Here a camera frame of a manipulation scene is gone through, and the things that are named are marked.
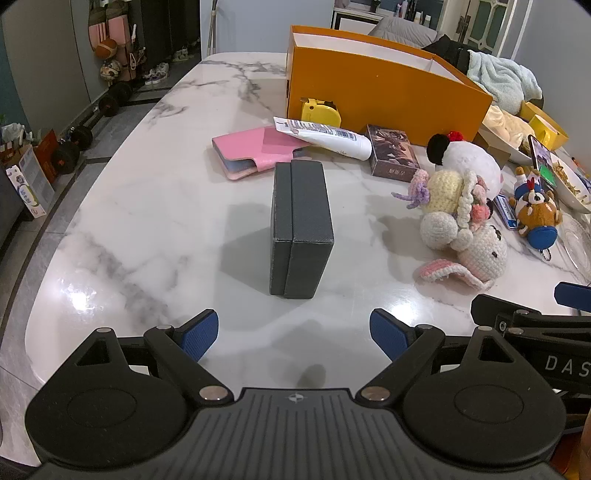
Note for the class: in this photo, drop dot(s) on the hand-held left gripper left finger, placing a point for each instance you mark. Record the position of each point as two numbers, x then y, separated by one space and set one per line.
201 334

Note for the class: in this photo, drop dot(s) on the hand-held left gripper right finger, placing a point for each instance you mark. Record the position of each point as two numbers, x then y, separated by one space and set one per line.
388 334

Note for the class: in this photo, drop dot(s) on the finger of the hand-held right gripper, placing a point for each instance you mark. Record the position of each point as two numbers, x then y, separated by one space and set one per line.
572 294
489 309

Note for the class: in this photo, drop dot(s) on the white crochet bunny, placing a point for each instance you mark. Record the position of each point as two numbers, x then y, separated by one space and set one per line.
485 249

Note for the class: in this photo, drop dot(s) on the blue card pack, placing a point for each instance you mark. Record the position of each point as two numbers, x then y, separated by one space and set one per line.
505 212

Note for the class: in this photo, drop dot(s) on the crochet doll with flowers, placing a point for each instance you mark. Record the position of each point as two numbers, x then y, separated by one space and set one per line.
443 184

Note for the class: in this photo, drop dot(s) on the dark grey box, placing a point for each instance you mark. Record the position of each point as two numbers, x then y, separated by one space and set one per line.
300 221

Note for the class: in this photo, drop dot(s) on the panda plush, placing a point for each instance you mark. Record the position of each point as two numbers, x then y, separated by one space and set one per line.
471 161

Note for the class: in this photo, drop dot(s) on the dark printed card box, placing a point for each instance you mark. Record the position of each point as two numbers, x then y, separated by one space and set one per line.
392 152

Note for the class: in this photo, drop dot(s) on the pink wallet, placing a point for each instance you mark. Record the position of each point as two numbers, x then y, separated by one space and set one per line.
249 147

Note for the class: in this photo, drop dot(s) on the white tube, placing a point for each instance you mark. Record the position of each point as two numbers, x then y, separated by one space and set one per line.
323 136

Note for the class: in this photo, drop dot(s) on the yellow tape measure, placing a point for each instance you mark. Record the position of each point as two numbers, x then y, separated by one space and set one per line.
318 113

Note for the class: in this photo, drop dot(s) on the orange box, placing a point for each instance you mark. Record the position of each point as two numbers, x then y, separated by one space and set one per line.
369 92

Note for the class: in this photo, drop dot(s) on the glass plate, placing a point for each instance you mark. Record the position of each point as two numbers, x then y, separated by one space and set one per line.
577 244

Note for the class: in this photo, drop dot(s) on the white plate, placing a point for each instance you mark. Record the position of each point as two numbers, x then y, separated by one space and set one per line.
575 205

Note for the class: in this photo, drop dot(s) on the potato strips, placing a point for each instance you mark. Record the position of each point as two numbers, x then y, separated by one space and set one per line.
572 182

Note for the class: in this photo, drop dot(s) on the smartphone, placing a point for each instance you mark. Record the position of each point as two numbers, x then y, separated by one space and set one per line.
542 161

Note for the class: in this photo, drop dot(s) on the yellow mug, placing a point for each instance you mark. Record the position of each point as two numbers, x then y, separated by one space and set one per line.
551 134

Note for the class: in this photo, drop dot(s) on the black dumbbell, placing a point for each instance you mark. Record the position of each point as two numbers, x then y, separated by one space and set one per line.
113 99
69 152

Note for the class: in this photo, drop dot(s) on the light blue blanket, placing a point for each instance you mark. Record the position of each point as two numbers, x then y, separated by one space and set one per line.
503 78

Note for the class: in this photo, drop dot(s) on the white blue carton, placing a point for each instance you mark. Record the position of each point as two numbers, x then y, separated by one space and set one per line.
30 184

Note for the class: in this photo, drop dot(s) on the red box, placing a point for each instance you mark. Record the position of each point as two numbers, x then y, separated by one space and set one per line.
46 154

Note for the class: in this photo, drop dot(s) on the black jacket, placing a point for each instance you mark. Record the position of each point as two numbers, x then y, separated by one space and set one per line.
450 50

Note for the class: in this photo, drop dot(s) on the white sneakers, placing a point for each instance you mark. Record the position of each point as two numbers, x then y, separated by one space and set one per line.
156 74

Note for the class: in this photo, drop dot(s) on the patterned ball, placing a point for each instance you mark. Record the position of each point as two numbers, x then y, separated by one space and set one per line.
111 70

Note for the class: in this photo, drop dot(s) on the pair of shoes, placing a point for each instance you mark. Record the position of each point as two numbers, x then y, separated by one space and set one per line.
184 54

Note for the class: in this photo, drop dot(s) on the white glazed door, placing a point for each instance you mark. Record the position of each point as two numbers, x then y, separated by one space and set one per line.
489 23

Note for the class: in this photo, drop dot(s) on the grey jacket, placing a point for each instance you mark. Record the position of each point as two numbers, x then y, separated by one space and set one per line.
401 30

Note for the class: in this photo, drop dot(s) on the row of toiletry bottles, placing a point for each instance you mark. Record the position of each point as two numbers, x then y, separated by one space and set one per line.
418 16

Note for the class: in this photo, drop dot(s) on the basketball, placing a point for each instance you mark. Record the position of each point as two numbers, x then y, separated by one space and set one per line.
106 47

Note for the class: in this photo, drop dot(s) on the black sideboard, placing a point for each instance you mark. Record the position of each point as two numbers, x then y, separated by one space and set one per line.
157 27

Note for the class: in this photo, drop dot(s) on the pink bags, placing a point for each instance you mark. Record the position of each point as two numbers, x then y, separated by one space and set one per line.
111 30

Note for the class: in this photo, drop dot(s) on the white cabinet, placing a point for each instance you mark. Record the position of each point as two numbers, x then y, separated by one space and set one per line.
355 18

